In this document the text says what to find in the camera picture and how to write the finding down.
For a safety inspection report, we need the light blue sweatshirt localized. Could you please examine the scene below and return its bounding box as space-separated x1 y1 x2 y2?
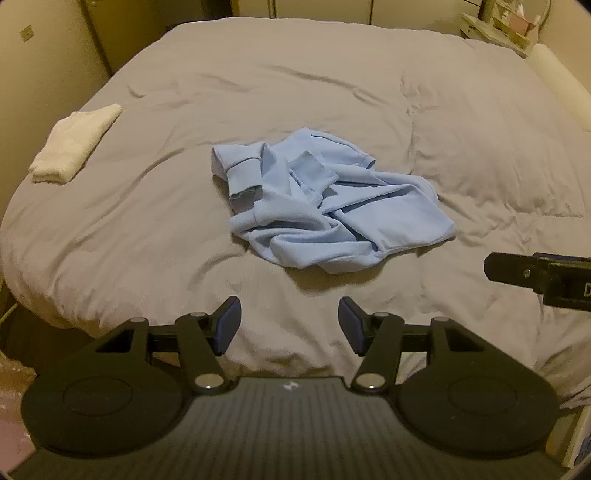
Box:
211 128 457 274

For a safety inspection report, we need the white long pillow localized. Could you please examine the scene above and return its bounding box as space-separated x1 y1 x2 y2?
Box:
526 43 591 135

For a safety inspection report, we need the pink tissue box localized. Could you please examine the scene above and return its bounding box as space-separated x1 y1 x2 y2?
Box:
509 12 535 36

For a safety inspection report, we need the cream wardrobe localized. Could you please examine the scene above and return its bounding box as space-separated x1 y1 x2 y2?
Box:
230 0 482 33

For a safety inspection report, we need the folded white towel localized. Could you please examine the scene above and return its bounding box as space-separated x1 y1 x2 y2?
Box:
29 104 123 184

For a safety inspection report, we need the grey duvet cover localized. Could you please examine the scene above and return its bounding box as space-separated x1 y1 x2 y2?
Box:
1 18 590 407

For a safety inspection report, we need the wall switch plate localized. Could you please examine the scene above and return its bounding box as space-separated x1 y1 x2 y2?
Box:
19 25 34 42

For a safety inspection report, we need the white shelf organizer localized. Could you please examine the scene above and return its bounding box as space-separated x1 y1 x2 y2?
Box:
460 0 552 59

